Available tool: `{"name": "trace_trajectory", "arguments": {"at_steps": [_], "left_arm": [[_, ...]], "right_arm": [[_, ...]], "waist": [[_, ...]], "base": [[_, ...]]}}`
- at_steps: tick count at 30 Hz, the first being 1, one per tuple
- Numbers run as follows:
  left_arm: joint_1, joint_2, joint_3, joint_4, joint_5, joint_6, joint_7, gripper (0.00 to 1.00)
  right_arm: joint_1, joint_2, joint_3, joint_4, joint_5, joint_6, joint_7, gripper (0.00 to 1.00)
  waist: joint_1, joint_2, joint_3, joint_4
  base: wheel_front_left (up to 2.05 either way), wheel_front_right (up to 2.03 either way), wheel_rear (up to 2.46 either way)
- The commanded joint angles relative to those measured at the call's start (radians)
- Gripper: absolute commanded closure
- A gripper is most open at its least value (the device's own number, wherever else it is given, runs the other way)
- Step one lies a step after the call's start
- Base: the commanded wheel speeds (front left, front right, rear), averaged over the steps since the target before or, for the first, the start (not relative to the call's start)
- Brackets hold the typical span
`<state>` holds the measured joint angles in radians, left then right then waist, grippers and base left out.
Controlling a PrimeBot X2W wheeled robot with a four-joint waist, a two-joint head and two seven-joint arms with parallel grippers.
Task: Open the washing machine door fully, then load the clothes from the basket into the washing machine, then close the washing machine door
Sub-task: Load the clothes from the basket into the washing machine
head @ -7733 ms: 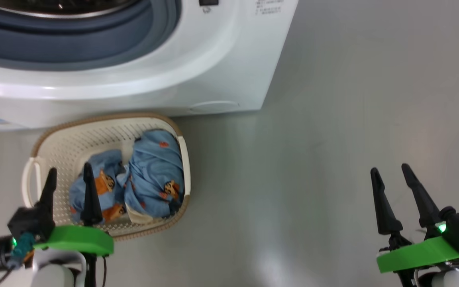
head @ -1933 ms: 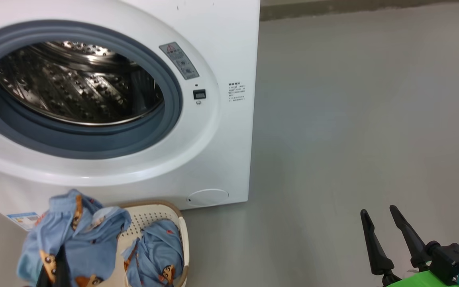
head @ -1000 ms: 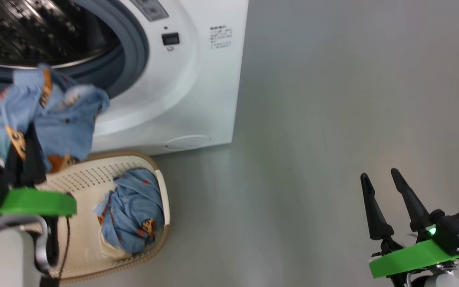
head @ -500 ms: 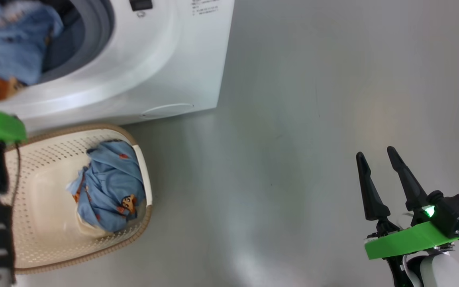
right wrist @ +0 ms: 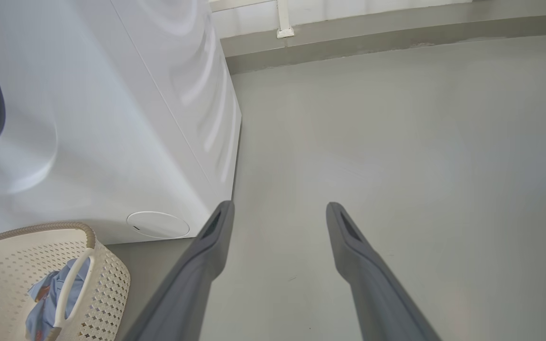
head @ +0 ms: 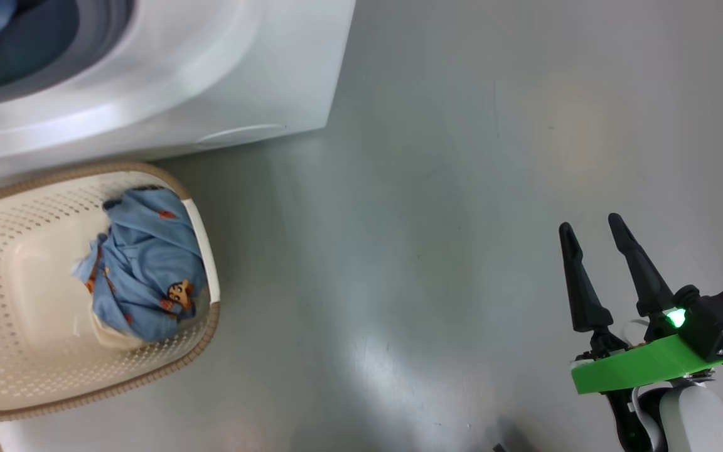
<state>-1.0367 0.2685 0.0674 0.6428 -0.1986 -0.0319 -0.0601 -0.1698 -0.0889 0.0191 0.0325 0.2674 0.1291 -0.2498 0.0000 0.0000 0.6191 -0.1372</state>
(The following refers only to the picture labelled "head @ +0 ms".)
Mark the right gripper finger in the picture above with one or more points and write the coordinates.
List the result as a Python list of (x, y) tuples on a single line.
[(644, 276), (581, 295)]

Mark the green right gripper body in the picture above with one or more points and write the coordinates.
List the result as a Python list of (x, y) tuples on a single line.
[(637, 370)]

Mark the grey rubber door gasket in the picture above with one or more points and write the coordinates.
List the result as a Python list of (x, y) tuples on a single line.
[(41, 44)]

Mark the white front-load washing machine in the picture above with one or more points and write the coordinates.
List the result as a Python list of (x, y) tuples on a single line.
[(211, 75)]

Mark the cream plastic laundry basket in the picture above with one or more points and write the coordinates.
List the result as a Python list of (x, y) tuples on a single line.
[(35, 282)]

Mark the round white filter cover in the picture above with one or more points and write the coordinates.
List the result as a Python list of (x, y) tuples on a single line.
[(242, 134)]

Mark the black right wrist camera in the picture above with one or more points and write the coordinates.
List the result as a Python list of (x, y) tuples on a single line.
[(719, 320)]

